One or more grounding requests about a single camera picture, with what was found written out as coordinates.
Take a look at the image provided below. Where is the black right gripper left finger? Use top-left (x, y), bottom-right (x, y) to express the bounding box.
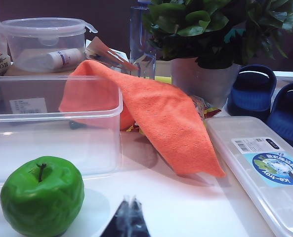
top-left (99, 196), bottom-right (132, 237)

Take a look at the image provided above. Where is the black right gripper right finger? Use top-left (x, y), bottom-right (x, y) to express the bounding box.
top-left (131, 196), bottom-right (151, 237)

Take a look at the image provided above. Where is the lidded white ice tray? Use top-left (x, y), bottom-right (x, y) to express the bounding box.
top-left (205, 116), bottom-right (293, 237)

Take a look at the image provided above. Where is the pale yellow flat box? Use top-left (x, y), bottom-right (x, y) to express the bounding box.
top-left (155, 60), bottom-right (173, 84)

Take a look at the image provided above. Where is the green apple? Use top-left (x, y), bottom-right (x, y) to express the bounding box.
top-left (0, 156), bottom-right (85, 230)

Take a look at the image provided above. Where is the transparent rectangular plastic container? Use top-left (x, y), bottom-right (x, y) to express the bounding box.
top-left (0, 75), bottom-right (124, 186)

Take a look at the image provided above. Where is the orange cloth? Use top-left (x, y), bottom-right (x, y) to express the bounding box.
top-left (59, 59), bottom-right (226, 178)

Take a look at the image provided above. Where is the colourful snack packet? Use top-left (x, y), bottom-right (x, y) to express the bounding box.
top-left (125, 95), bottom-right (222, 135)

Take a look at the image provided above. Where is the white plant pot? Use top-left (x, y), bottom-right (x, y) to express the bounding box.
top-left (170, 57), bottom-right (242, 111)

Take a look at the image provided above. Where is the blue slipper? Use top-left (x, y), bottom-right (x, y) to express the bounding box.
top-left (264, 82), bottom-right (293, 149)
top-left (226, 64), bottom-right (278, 117)

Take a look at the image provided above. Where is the small white tube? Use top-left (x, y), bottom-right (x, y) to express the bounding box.
top-left (46, 48), bottom-right (84, 70)

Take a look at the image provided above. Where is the clear water bottle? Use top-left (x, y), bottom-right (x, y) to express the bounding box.
top-left (129, 0), bottom-right (158, 79)

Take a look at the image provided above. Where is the clear lidded lock container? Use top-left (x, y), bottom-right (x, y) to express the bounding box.
top-left (0, 16), bottom-right (98, 74)

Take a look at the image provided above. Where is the green leafy plant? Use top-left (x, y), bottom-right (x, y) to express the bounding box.
top-left (142, 0), bottom-right (293, 70)

